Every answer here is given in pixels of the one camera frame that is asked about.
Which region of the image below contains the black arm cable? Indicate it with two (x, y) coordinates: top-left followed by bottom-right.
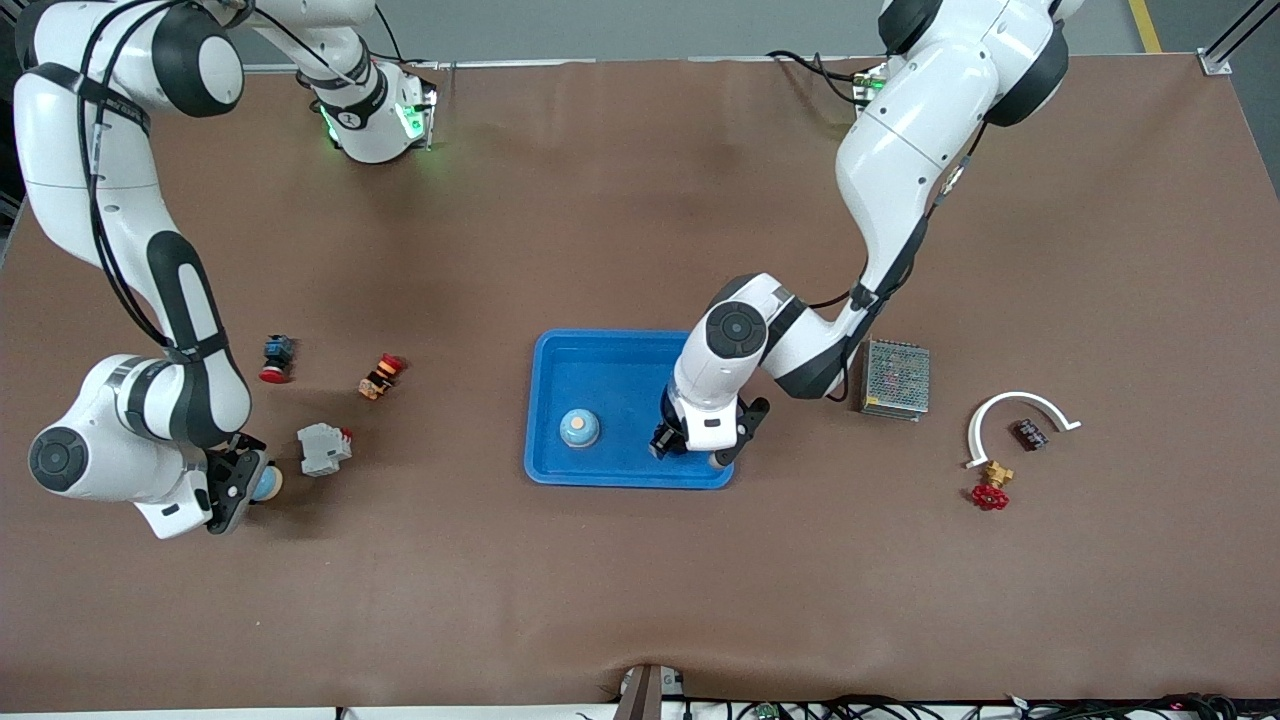
(80, 0), (366, 346)
(808, 120), (991, 401)

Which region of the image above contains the black right base cable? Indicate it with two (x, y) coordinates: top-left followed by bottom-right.
(370, 5), (441, 71)

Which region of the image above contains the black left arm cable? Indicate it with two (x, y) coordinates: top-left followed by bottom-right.
(808, 120), (991, 401)

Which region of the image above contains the metal mesh power supply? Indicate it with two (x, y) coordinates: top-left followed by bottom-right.
(860, 337), (932, 423)

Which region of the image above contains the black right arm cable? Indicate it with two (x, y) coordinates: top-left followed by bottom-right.
(80, 0), (366, 346)

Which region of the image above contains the blue plastic tray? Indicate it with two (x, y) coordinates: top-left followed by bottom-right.
(524, 330), (736, 490)

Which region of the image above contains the red push button blue body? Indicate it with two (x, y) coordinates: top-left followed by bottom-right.
(259, 335), (297, 385)

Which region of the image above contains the black base cable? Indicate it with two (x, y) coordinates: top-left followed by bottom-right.
(370, 5), (441, 71)
(766, 48), (871, 106)

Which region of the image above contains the white curved pipe clamp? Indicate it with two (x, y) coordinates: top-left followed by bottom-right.
(964, 391), (1083, 470)

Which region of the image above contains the brown table cover sheet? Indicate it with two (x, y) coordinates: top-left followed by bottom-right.
(0, 55), (1280, 713)

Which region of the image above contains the aluminium frame corner bracket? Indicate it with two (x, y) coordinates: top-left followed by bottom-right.
(1198, 0), (1263, 77)

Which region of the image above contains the white circuit breaker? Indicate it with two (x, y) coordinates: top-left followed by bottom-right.
(296, 422), (357, 478)

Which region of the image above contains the red yellow selector switch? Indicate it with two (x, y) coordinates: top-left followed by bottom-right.
(358, 353), (406, 401)

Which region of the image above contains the black left base cable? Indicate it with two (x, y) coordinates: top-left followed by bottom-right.
(766, 48), (871, 106)

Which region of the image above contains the brass valve red handwheel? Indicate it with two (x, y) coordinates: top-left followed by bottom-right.
(970, 461), (1014, 513)

